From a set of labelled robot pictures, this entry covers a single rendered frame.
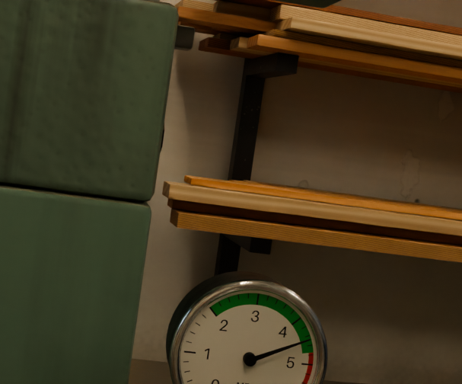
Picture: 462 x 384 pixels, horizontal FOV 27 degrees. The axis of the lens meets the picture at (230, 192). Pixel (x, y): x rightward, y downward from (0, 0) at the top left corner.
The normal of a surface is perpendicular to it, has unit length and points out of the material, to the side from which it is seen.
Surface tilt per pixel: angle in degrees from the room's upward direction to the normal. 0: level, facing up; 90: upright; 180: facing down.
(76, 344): 90
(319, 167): 90
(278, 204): 89
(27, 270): 90
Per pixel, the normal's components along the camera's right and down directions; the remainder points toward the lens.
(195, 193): 0.20, 0.07
